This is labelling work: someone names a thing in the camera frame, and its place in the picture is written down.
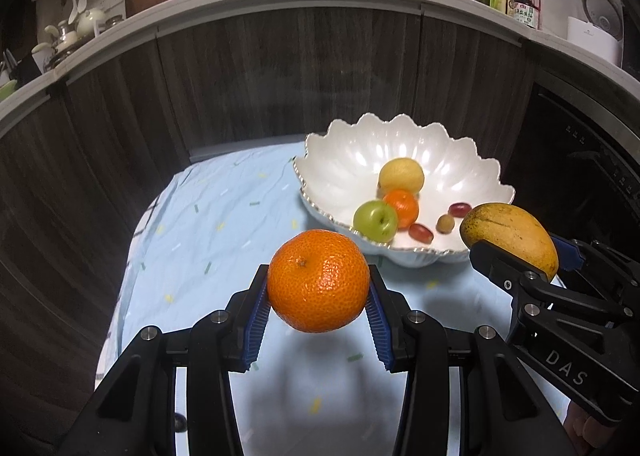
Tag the green apple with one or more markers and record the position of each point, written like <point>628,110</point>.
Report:
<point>374,222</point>

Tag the white teapot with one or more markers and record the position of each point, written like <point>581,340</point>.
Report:
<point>90,22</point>

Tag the light blue patterned tablecloth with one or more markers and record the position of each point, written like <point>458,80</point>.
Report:
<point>200,236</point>

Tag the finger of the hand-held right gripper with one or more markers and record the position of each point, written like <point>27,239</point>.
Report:
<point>570,256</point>
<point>492,266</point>

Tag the small tangerine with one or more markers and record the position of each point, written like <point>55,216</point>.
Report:
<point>404,206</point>

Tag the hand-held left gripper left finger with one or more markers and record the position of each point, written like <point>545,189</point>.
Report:
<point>257,321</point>

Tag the white ladle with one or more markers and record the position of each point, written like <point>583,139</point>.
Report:
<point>77,1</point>

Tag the black built-in appliance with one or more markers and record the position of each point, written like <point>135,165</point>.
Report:
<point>575,146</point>

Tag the small brown longan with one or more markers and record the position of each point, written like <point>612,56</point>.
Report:
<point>445,224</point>

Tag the dark wood kitchen cabinet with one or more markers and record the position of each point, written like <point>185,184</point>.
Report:
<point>250,76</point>

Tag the glass teapot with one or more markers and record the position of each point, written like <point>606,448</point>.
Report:
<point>66,39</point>

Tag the person's right hand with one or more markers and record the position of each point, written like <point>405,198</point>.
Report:
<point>585,431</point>

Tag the red grape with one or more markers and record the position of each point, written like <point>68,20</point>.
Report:
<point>421,232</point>
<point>459,209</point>

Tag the large orange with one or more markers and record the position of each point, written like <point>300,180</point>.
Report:
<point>317,281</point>

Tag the yellow round fruit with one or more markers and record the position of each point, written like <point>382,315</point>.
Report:
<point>400,176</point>

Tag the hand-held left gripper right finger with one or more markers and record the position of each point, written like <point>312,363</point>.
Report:
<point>378,331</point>

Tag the white scalloped bowl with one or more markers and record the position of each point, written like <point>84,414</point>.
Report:
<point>345,171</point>

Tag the white rice cooker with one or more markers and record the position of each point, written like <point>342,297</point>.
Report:
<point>602,9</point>

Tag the white box appliance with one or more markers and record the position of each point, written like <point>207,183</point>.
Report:
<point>592,41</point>

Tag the yellow mango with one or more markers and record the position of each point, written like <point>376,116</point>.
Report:
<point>510,231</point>

